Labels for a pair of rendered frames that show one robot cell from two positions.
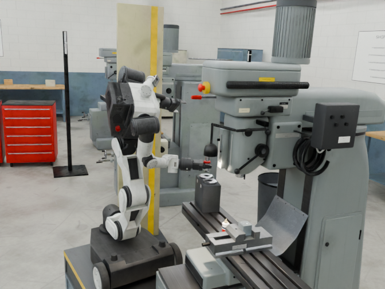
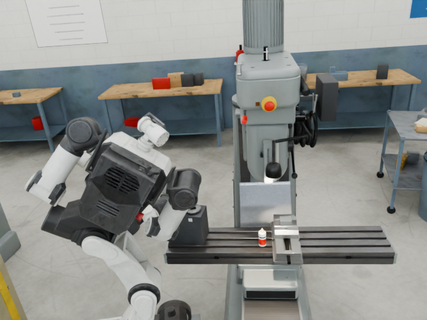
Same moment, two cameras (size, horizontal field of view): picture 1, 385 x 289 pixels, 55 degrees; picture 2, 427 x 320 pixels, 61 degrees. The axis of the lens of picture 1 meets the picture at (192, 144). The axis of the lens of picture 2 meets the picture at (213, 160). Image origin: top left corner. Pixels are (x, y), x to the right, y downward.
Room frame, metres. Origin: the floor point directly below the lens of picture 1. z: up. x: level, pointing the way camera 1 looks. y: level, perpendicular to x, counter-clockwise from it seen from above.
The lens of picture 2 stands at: (1.36, 1.27, 2.19)
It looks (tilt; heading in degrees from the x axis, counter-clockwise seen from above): 25 degrees down; 299
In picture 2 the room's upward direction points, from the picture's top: 5 degrees counter-clockwise
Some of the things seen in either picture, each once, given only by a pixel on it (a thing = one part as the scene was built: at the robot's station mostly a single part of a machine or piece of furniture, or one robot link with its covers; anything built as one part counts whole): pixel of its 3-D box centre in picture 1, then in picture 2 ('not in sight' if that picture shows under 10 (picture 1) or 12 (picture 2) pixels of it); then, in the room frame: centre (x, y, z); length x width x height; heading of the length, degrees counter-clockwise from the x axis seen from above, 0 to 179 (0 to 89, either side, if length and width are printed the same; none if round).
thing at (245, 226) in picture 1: (244, 228); (285, 223); (1.83, -0.30, 1.02); 0.06 x 0.05 x 0.06; 21
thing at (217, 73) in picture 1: (250, 78); (265, 77); (1.93, -0.28, 1.81); 0.47 x 0.26 x 0.16; 113
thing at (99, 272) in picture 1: (101, 278); not in sight; (2.07, 0.54, 0.50); 0.20 x 0.05 x 0.20; 34
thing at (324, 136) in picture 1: (335, 125); (326, 97); (1.72, -0.67, 1.62); 0.20 x 0.09 x 0.21; 113
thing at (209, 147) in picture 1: (211, 149); (273, 168); (1.83, -0.09, 1.45); 0.07 x 0.07 x 0.06
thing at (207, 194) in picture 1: (207, 191); (186, 222); (2.35, -0.11, 1.01); 0.22 x 0.12 x 0.20; 13
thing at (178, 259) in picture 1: (173, 257); (174, 315); (2.36, 0.10, 0.50); 0.20 x 0.05 x 0.20; 34
